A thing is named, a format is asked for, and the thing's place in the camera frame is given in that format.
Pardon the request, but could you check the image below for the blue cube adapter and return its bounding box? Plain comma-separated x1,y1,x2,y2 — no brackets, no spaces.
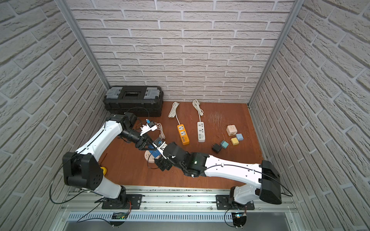
153,138,167,151

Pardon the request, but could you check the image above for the round white socket base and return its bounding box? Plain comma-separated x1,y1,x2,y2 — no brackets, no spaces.
144,150,160,164

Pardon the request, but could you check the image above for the orange power strip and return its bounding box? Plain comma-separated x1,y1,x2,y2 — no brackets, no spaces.
177,124,190,145

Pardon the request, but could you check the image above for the white power strip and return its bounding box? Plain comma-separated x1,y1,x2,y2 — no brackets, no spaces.
197,121,205,142

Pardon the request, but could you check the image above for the black charger plug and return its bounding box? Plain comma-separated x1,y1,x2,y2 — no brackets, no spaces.
212,143,223,154

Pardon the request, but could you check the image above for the teal USB charger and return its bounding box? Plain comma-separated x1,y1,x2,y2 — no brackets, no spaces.
220,141,229,149

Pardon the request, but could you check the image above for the yellow charger plug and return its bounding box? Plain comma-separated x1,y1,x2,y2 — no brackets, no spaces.
231,137,240,146

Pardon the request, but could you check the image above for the beige plug adapter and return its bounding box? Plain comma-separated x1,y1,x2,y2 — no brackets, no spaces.
226,125,238,136

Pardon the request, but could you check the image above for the light blue charger plug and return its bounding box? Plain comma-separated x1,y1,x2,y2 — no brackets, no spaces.
236,133,244,141

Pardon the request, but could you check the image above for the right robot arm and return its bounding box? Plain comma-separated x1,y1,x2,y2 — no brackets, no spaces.
152,140,282,205

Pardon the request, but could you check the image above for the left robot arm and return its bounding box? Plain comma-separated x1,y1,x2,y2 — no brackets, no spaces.
62,113,158,209

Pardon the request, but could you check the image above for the black plastic toolbox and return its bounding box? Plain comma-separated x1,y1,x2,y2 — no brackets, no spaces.
103,86,164,117

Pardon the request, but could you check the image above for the yellow tape measure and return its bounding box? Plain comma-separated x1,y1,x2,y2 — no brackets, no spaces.
101,167,108,176

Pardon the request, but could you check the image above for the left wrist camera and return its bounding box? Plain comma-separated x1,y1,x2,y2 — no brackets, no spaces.
140,119,158,136

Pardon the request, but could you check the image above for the orange strip white cable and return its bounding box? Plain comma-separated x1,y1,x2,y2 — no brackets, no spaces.
168,101,182,125

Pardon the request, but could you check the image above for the aluminium mounting rail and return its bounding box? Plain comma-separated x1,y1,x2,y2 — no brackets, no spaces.
57,186,298,223

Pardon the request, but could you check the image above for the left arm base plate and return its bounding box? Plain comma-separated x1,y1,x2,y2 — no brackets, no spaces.
102,194,143,210

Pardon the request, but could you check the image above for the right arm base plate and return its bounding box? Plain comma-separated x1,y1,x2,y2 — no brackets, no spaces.
215,194,255,210

